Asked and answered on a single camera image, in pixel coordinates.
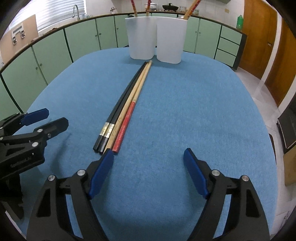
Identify red handled wooden chopstick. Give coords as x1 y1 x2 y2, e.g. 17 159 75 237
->
112 60 153 154

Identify blue mat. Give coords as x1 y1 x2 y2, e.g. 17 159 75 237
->
17 48 278 241

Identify white clamp device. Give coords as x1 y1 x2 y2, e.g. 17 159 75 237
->
11 26 26 43

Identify bundle of chopsticks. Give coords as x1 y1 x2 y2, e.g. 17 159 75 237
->
93 61 147 152

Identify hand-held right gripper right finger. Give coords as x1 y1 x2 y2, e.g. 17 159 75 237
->
184 148 270 241

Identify black chopstick silver band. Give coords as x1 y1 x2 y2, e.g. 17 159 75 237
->
98 62 148 155

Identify wooden door with handle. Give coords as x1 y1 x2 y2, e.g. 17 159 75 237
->
238 0 278 80

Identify white divided utensil holder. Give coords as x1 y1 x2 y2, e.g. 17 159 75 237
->
125 16 188 64

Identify green lower kitchen cabinets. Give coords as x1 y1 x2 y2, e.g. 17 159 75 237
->
0 14 247 116

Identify plain wooden chopstick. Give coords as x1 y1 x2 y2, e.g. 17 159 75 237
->
103 60 151 155

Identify black glass-front cabinet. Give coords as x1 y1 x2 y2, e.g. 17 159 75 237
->
277 97 296 153

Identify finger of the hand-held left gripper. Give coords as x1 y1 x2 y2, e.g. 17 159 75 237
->
0 108 50 137
14 117 69 149

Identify plain wooden door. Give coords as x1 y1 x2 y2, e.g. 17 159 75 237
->
264 19 296 108

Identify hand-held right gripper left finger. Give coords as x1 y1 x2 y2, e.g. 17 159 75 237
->
26 152 114 241

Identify white window blinds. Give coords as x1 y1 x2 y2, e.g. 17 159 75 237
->
35 0 86 32

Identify cardboard box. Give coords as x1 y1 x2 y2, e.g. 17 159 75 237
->
283 151 296 186

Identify black wok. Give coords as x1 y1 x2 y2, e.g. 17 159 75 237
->
162 3 179 12

